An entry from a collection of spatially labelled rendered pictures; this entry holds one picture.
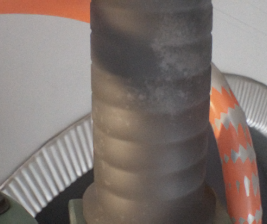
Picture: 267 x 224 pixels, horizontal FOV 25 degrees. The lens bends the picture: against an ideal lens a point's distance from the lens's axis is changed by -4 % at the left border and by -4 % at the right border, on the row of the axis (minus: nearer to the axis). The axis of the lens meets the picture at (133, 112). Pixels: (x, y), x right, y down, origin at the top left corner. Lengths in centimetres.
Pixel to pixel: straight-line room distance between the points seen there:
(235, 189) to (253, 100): 30
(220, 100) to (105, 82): 7
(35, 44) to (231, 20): 18
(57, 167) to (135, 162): 21
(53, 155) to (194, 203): 20
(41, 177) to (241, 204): 18
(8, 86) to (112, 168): 18
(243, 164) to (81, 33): 18
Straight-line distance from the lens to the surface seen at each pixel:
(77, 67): 37
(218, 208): 20
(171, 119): 16
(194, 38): 16
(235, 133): 22
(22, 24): 34
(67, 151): 37
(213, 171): 73
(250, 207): 22
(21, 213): 22
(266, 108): 53
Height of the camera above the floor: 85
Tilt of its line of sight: 26 degrees down
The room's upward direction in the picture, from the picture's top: 135 degrees counter-clockwise
